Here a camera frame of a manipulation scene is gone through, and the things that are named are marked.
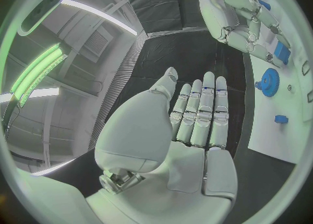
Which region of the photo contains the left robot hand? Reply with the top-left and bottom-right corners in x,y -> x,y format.
85,66 -> 239,224

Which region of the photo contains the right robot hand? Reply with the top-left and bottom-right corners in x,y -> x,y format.
197,0 -> 292,68

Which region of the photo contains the blue peg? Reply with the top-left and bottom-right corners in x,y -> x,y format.
257,0 -> 272,11

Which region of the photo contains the blue rectangular plug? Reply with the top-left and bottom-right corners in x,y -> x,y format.
273,41 -> 292,65

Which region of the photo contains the small blue plug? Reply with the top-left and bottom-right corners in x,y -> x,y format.
274,114 -> 290,124

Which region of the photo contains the white task board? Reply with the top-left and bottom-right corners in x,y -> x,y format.
247,0 -> 313,164

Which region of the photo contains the blue gear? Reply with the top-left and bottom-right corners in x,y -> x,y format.
254,67 -> 281,98

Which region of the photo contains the glowing light bar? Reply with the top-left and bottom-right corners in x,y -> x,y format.
9,41 -> 69,109

